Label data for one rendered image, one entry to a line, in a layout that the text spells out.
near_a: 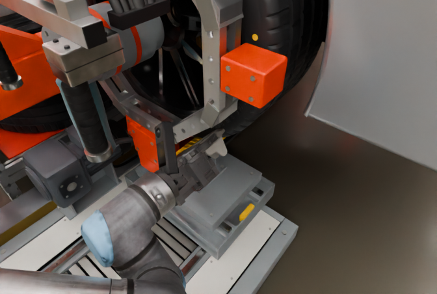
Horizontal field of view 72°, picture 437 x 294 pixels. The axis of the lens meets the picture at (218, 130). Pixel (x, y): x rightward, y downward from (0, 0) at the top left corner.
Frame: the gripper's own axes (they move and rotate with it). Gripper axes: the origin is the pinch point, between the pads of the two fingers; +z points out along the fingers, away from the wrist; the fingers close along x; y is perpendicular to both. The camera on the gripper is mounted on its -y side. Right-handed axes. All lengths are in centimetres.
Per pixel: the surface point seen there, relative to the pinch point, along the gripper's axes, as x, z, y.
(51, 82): -50, -11, -40
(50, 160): -51, -26, -18
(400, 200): -12, 71, 78
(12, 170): -80, -34, -25
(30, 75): -46, -16, -44
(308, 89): -64, 126, 27
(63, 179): -50, -26, -11
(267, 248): -29, 10, 50
